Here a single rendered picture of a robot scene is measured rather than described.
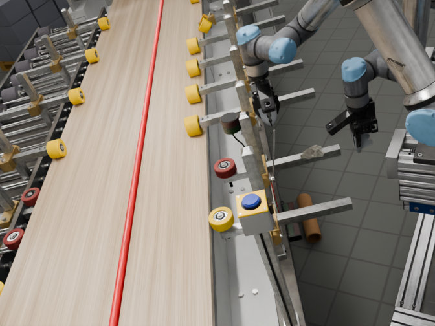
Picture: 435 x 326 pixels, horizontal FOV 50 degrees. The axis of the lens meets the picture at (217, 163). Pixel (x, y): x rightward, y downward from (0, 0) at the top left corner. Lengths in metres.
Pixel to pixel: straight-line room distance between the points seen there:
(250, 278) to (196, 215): 0.31
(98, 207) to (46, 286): 0.35
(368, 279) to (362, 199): 0.52
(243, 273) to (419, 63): 0.94
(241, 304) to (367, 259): 0.97
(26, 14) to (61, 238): 4.39
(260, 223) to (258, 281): 0.63
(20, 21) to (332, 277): 4.55
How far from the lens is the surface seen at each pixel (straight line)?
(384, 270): 2.40
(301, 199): 2.65
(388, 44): 1.14
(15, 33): 5.80
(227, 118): 1.51
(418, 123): 1.19
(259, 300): 1.62
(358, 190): 2.76
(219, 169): 1.67
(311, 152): 1.69
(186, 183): 1.68
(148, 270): 1.47
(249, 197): 1.05
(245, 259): 1.74
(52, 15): 6.12
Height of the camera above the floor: 1.95
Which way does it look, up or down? 38 degrees down
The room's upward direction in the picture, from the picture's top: 20 degrees counter-clockwise
